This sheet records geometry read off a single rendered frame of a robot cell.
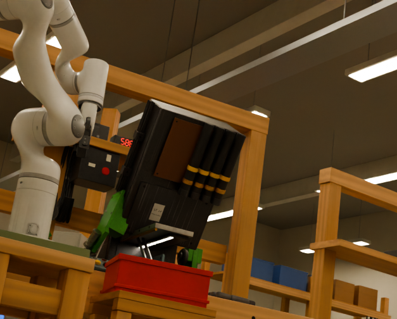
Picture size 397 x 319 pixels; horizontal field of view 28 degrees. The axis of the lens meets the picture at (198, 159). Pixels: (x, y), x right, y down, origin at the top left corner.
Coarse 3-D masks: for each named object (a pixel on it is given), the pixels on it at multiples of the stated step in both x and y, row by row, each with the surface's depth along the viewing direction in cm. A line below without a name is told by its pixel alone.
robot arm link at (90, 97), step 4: (80, 96) 261; (84, 96) 260; (88, 96) 260; (92, 96) 260; (96, 96) 260; (100, 96) 261; (80, 100) 260; (84, 100) 260; (88, 100) 260; (92, 100) 259; (96, 100) 260; (100, 100) 261; (100, 104) 262
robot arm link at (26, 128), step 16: (32, 112) 241; (16, 128) 241; (32, 128) 239; (16, 144) 240; (32, 144) 241; (48, 144) 241; (32, 160) 235; (48, 160) 236; (32, 176) 233; (48, 176) 234
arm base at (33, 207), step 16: (16, 192) 234; (32, 192) 232; (48, 192) 234; (16, 208) 231; (32, 208) 230; (48, 208) 233; (16, 224) 229; (32, 224) 229; (48, 224) 233; (48, 240) 228
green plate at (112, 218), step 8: (120, 192) 310; (112, 200) 315; (120, 200) 308; (112, 208) 309; (120, 208) 309; (104, 216) 312; (112, 216) 305; (120, 216) 308; (104, 224) 306; (112, 224) 306; (120, 224) 307; (128, 224) 309; (112, 232) 309; (120, 232) 306
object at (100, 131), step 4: (96, 124) 342; (100, 124) 343; (96, 128) 342; (100, 128) 342; (104, 128) 343; (108, 128) 344; (92, 132) 340; (96, 132) 341; (100, 132) 342; (104, 132) 343; (108, 132) 344; (92, 136) 340; (96, 136) 340; (100, 136) 342; (104, 136) 343
